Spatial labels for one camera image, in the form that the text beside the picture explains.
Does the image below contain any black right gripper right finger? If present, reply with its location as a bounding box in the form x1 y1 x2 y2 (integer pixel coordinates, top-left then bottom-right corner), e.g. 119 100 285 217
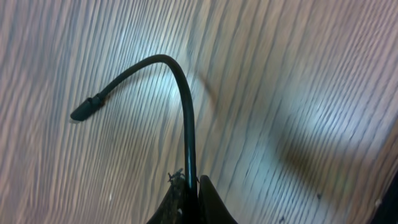
198 175 237 224

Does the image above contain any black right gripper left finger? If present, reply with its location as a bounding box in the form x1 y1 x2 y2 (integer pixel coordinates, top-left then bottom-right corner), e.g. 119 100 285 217
147 169 185 224

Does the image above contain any black USB cable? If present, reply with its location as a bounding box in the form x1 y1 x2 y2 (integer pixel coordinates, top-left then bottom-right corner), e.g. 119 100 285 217
69 54 200 224

